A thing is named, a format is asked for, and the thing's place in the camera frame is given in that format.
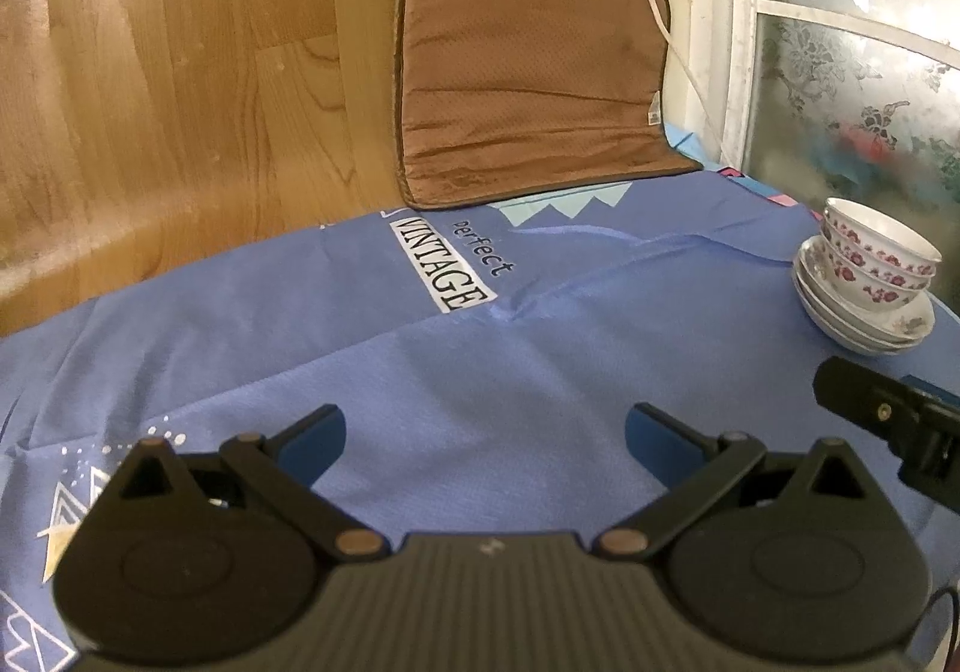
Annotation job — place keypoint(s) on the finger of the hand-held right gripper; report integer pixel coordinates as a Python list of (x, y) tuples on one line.
[(862, 402)]

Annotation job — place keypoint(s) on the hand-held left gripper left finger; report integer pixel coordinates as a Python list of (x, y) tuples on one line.
[(315, 443)]

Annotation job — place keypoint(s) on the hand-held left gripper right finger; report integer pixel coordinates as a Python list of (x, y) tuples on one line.
[(660, 443)]

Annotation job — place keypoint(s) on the blue printed cloth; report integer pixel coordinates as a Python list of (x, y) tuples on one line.
[(525, 357)]

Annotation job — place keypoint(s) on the brown seat cushion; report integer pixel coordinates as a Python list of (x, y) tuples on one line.
[(525, 79)]

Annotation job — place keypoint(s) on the white window frame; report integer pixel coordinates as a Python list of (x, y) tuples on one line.
[(739, 42)]

